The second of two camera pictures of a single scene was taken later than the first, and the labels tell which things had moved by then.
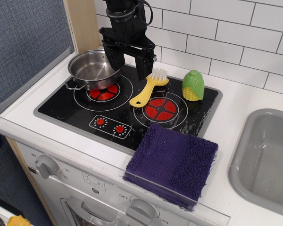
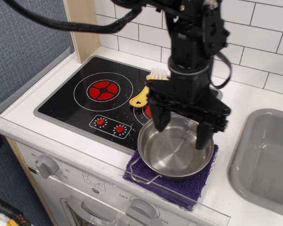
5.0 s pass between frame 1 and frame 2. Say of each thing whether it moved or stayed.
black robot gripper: moved
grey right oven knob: stayed
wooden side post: stayed
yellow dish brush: stayed
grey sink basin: stayed
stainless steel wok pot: moved
